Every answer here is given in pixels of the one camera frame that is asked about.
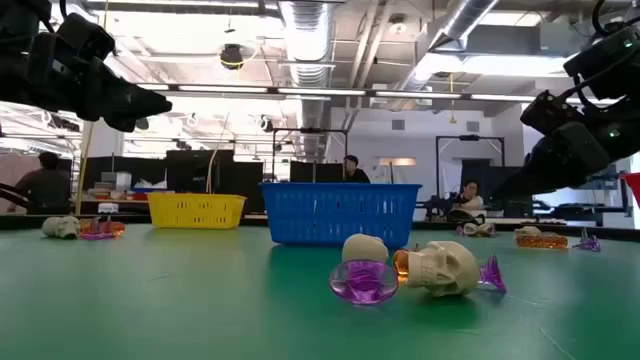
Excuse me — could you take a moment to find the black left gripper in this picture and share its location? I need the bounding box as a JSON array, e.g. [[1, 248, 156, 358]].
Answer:
[[24, 31, 174, 134]]

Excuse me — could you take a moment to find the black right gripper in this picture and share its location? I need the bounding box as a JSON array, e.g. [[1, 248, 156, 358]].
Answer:
[[491, 121, 612, 200]]

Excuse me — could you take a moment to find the blue plastic basket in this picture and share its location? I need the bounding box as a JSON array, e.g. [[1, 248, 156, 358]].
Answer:
[[259, 182, 424, 250]]

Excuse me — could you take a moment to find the black partition panel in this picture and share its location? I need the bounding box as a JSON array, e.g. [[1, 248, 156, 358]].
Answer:
[[165, 148, 235, 195], [459, 158, 534, 217], [232, 160, 265, 214], [82, 155, 167, 191]]

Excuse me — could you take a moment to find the white pillar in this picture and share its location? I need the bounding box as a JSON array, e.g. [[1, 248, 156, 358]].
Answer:
[[82, 117, 125, 159]]

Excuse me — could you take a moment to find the dark workstation desk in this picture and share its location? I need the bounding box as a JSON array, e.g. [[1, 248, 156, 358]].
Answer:
[[532, 198, 626, 225]]

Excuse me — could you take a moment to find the person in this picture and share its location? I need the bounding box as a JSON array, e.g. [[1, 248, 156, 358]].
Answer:
[[7, 151, 72, 216], [449, 179, 486, 224], [342, 154, 372, 184]]

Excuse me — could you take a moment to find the white storage box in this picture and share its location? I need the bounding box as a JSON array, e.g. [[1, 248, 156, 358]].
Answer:
[[100, 171, 133, 191]]

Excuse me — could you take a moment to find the long ceiling light tube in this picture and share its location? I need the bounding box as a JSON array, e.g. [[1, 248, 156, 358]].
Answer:
[[469, 93, 536, 103], [277, 87, 366, 97], [177, 85, 269, 94], [374, 90, 461, 100]]

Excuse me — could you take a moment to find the yellow hanging pendant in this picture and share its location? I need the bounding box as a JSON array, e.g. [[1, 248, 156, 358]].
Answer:
[[448, 72, 458, 125]]

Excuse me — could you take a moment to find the red plastic basket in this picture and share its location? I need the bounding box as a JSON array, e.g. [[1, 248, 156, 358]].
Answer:
[[619, 172, 640, 209]]

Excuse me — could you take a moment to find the yellow plastic basket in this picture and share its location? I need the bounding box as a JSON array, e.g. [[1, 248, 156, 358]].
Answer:
[[146, 192, 247, 230]]

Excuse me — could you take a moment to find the black ceiling spotlight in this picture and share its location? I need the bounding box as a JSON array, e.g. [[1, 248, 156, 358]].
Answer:
[[219, 43, 245, 71]]

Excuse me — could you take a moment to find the green table mat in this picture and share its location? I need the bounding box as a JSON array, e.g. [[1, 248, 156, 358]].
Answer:
[[0, 222, 640, 360]]

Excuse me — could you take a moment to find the yellow power cable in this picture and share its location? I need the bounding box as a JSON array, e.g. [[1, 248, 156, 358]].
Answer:
[[73, 0, 110, 216]]

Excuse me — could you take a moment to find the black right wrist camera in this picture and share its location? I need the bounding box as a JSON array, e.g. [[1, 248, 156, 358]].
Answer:
[[519, 89, 586, 137]]

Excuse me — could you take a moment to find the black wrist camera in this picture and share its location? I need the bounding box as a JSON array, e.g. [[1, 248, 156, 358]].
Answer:
[[53, 12, 117, 64], [519, 89, 586, 137]]

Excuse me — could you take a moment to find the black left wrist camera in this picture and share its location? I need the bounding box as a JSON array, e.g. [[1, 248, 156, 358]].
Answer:
[[53, 12, 117, 64]]

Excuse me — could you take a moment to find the beige hanging cable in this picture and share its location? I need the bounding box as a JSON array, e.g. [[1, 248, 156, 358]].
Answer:
[[205, 112, 231, 195]]

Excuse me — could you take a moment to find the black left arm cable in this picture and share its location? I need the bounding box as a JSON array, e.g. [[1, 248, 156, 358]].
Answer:
[[0, 182, 32, 210]]

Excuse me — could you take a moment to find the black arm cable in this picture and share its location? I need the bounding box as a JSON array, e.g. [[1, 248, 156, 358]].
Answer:
[[569, 0, 640, 109], [0, 182, 32, 210]]

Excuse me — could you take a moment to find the silver ventilation duct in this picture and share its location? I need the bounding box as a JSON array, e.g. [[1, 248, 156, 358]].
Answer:
[[389, 0, 501, 109], [278, 0, 335, 161]]

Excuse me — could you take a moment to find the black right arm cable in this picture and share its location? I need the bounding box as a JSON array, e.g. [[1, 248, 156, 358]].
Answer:
[[569, 0, 640, 109]]

